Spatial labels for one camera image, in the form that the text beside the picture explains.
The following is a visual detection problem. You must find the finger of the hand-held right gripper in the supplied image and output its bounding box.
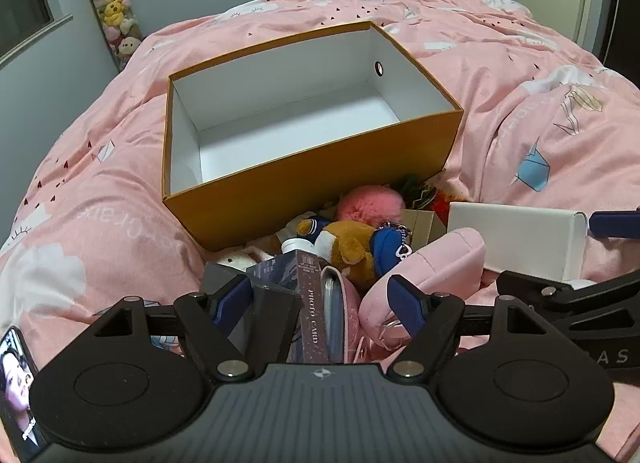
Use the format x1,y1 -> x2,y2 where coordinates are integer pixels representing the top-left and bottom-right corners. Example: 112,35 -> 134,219
496,270 -> 640,317
588,209 -> 640,240

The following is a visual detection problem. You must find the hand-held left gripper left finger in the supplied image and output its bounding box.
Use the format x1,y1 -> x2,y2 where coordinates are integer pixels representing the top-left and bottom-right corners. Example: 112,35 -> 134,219
91,274 -> 253,382

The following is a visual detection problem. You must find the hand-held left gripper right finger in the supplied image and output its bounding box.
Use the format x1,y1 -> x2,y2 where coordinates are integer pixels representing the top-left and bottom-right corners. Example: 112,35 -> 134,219
386,274 -> 552,384

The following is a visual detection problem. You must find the white crochet bunny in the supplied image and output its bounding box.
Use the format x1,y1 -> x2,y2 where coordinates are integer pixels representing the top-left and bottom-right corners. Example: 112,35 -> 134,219
212,245 -> 276,274

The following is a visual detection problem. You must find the black box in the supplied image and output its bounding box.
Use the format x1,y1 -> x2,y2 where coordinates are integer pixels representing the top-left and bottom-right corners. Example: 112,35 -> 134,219
200,261 -> 303,366

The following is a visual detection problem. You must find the white rectangular box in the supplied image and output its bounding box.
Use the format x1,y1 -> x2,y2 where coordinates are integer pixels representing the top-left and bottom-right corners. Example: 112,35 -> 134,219
447,202 -> 588,280

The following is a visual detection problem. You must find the dark photo card box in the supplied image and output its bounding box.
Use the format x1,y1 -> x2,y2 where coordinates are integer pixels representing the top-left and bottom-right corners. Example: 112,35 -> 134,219
245,249 -> 335,364

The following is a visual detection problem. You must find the gold box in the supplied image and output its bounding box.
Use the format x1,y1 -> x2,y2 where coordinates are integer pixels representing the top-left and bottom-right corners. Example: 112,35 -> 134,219
400,208 -> 448,244

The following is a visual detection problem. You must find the brown bear plush blue outfit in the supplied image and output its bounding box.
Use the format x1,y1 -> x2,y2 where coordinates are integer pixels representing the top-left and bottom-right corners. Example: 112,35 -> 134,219
296,213 -> 416,289

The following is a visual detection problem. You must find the orange cardboard box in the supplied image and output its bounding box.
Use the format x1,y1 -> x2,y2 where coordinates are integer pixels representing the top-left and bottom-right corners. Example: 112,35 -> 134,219
161,20 -> 465,252

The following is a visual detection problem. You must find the pink pouch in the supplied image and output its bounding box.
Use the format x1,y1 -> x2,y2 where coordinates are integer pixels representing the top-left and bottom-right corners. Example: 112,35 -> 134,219
360,227 -> 487,351

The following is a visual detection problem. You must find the white cream tube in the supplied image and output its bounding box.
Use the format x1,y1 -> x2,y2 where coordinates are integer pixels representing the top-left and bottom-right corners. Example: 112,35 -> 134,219
280,238 -> 313,257

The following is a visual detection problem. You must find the pink fluffy pom-pom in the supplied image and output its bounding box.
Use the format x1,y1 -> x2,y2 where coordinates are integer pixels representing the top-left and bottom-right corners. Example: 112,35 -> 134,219
336,184 -> 408,224

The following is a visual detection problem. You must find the pink printed blanket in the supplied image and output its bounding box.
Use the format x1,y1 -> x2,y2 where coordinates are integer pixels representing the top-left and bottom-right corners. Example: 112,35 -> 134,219
0,0 -> 640,463

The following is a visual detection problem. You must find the dark furniture panel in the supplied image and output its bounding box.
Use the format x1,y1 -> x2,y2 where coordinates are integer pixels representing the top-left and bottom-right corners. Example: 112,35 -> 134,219
582,0 -> 628,69

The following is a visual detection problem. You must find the smartphone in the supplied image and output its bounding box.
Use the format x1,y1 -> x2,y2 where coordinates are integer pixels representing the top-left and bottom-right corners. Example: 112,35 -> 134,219
0,325 -> 51,461

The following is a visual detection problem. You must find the clear tube of plush toys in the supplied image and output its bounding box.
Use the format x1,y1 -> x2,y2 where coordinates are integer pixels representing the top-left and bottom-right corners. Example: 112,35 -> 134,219
82,0 -> 146,71

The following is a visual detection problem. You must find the metal keychain charm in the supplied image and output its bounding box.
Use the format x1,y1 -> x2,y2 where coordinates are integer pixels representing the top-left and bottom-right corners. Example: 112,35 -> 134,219
382,220 -> 413,262

